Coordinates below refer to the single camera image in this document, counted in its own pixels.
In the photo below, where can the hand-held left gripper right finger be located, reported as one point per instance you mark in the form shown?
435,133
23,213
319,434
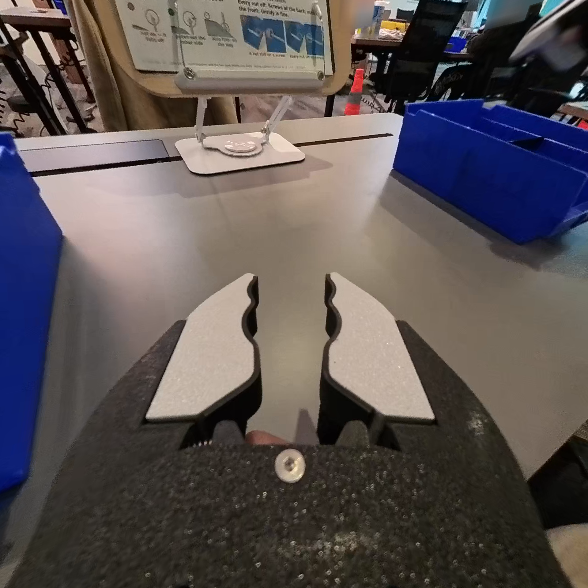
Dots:
376,363

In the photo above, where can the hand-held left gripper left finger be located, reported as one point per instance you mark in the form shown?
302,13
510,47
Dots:
206,363

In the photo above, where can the blue plastic bin with dividers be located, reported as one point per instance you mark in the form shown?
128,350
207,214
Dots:
459,174

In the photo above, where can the black mesh office chair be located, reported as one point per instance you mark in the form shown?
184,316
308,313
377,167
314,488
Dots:
427,46

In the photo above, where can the cluttered wooden desk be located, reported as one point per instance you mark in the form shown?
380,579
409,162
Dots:
363,41

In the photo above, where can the orange traffic cone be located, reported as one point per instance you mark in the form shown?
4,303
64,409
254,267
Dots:
354,99

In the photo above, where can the tan hanging cloth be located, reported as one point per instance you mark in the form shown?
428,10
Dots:
119,108

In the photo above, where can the wooden backing board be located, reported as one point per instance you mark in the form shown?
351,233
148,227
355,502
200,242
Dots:
151,82

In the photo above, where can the printed instruction sheet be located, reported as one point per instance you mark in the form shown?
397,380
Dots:
229,36

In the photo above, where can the dark wooden side table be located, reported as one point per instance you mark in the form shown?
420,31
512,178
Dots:
27,18

